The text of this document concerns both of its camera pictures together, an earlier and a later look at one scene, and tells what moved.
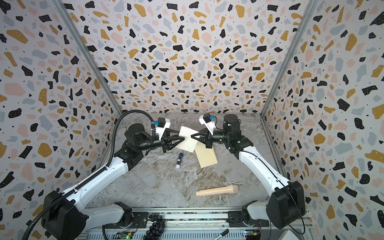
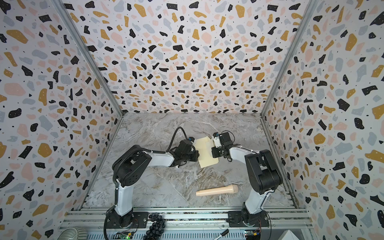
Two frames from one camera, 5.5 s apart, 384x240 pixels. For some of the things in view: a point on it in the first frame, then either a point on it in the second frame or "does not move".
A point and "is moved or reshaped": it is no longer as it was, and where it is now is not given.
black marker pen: (224, 233) does not move
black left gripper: (166, 144) -> (195, 155)
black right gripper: (207, 137) -> (216, 151)
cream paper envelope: (189, 143) is moved or reshaped
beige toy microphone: (231, 189) does not move
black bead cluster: (157, 229) does not move
